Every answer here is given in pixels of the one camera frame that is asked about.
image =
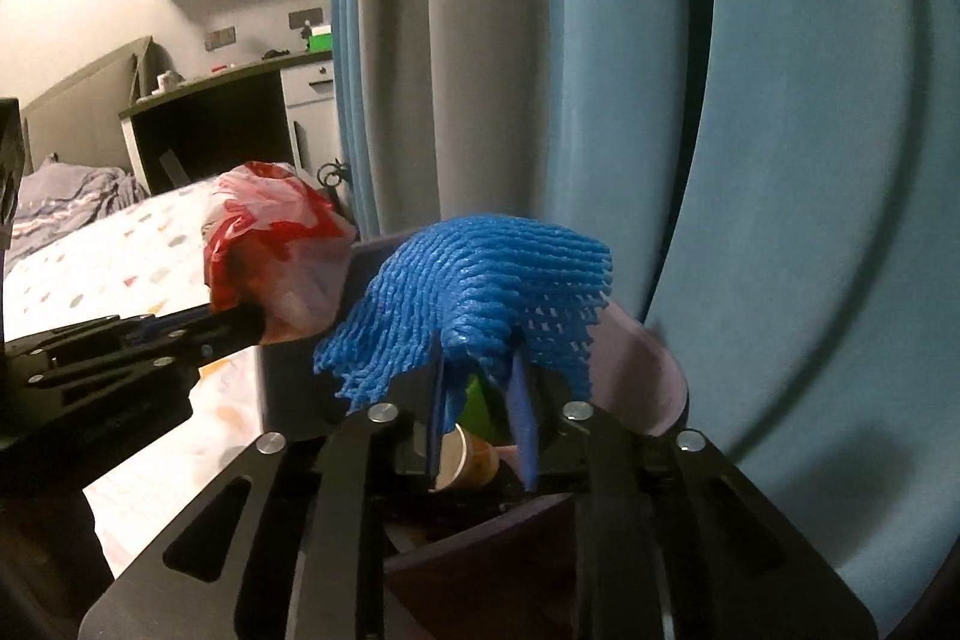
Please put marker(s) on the blue and grey curtain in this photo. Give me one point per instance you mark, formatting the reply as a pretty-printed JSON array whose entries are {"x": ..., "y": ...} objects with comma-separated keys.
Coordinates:
[{"x": 750, "y": 123}]

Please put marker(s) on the black item on desk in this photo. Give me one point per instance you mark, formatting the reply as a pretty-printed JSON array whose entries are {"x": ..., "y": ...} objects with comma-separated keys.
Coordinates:
[{"x": 275, "y": 53}]

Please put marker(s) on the grey wall socket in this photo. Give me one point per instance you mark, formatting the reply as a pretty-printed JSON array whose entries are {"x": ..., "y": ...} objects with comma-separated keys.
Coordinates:
[
  {"x": 306, "y": 18},
  {"x": 220, "y": 37}
]

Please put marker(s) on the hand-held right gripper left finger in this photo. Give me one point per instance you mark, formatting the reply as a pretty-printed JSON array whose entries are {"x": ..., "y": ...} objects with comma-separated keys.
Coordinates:
[{"x": 437, "y": 430}]

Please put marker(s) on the white drawer unit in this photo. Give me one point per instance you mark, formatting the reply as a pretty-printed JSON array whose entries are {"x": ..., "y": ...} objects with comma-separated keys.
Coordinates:
[{"x": 311, "y": 115}]

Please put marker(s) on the grey plastic bin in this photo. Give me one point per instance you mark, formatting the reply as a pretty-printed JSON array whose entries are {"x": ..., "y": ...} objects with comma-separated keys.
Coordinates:
[{"x": 652, "y": 377}]

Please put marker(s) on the grey padded headboard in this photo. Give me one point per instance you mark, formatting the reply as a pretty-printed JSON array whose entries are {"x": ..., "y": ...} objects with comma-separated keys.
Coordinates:
[{"x": 90, "y": 85}]

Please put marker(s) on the dark desk figurine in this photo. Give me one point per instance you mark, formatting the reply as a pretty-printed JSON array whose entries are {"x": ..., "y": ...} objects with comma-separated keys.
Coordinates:
[{"x": 305, "y": 31}]

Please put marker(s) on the white cup with orange print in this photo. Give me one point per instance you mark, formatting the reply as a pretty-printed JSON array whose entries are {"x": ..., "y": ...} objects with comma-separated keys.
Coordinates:
[{"x": 461, "y": 460}]

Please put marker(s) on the person's left forearm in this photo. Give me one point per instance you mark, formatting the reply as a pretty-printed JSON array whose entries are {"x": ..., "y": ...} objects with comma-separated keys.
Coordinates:
[{"x": 45, "y": 557}]

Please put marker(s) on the green box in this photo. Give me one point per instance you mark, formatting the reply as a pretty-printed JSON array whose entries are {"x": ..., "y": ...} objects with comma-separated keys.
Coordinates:
[{"x": 319, "y": 42}]

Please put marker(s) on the green foam fruit net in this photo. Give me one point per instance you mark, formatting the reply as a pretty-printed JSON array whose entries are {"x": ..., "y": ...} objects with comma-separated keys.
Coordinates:
[{"x": 484, "y": 407}]

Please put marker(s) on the small white bottles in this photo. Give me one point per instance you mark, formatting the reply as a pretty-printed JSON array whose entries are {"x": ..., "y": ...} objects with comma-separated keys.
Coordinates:
[{"x": 167, "y": 81}]

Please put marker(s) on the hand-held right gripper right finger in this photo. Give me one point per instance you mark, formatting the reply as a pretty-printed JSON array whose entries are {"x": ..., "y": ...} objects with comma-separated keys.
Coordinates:
[{"x": 527, "y": 437}]

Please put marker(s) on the red and white plastic bag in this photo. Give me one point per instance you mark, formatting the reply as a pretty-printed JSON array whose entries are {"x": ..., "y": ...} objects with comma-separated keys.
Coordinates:
[{"x": 277, "y": 250}]

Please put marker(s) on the dark wooden desk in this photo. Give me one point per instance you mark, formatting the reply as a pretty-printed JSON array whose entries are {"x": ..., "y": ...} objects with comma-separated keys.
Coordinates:
[{"x": 210, "y": 123}]

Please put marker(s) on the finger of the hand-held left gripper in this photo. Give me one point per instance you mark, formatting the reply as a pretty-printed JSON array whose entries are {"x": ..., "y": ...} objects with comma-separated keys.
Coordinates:
[
  {"x": 90, "y": 336},
  {"x": 217, "y": 336}
]

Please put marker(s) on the blue foam fruit net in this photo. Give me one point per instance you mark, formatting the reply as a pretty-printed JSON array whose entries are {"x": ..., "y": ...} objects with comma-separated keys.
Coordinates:
[{"x": 487, "y": 280}]

